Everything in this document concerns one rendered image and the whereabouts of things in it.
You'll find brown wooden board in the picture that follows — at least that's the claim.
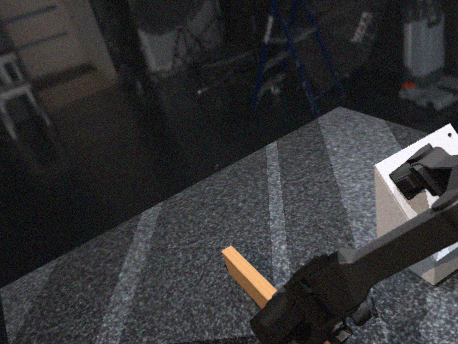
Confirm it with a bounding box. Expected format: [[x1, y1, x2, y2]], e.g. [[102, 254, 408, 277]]
[[222, 246, 277, 308]]

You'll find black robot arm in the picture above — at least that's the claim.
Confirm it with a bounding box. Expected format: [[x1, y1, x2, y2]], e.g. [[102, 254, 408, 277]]
[[250, 143, 458, 344]]

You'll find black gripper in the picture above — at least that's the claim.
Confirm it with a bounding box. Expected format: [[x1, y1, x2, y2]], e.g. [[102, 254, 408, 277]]
[[288, 301, 371, 344]]

